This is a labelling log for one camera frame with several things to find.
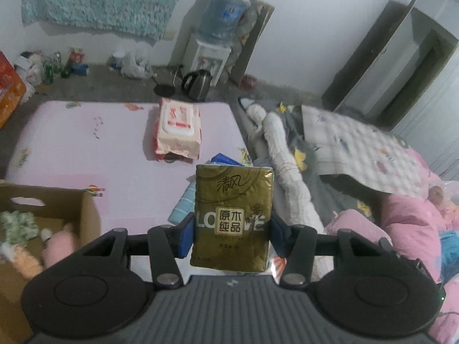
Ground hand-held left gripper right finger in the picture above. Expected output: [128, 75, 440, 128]
[271, 218, 386, 289]

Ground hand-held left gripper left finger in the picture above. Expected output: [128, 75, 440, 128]
[82, 212, 196, 291]

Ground blue white striped packet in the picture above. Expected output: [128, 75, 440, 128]
[168, 175, 199, 223]

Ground gold tissue pack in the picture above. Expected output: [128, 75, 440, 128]
[189, 164, 275, 272]

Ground brown cardboard box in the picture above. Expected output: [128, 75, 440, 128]
[0, 183, 102, 344]

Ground pink plush toy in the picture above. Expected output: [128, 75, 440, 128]
[40, 222, 79, 270]

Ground green fuzzy scrunchie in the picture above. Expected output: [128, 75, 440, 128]
[0, 211, 39, 249]

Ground grey blanket yellow ducks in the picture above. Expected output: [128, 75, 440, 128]
[237, 97, 363, 230]

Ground white checked blanket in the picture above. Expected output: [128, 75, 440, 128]
[239, 97, 329, 282]

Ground blue white tissue pack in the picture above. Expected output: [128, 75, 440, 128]
[209, 153, 252, 168]

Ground pink wet wipes pack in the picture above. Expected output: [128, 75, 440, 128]
[153, 97, 202, 163]

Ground quilted checked blanket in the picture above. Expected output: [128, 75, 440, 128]
[300, 104, 431, 197]

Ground pink blanket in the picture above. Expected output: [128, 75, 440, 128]
[324, 147, 459, 344]

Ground steel electric kettle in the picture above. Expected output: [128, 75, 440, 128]
[181, 69, 213, 102]

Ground blue cloth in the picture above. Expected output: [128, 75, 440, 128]
[439, 229, 459, 284]

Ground white water dispenser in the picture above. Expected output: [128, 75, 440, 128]
[189, 39, 232, 87]

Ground small white plastic bag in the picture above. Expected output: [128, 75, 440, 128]
[120, 52, 153, 80]

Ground red white packet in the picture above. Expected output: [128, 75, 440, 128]
[69, 48, 87, 67]

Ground green glass bottle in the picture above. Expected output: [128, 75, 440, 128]
[42, 53, 72, 86]

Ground grey wardrobe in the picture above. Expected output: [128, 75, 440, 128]
[320, 0, 459, 152]

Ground blue water jug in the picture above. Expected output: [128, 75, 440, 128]
[199, 0, 250, 46]

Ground red snack bag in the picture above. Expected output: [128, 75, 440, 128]
[0, 52, 28, 130]

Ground teal floral wall cloth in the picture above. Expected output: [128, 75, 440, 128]
[21, 0, 209, 42]

